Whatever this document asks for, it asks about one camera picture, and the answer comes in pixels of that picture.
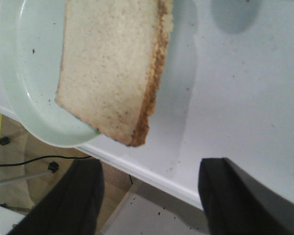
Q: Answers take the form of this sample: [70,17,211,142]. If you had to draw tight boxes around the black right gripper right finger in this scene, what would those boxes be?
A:
[198,158,294,235]

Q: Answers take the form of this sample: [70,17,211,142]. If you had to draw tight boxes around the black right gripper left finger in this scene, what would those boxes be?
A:
[9,159,104,235]

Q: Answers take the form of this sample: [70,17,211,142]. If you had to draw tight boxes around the bread slice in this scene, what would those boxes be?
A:
[55,0,173,147]

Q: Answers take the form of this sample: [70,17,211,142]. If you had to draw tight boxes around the mint green round plate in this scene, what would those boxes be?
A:
[0,0,99,147]

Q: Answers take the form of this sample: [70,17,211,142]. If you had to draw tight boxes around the black cable on floor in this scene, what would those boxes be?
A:
[0,155,92,168]

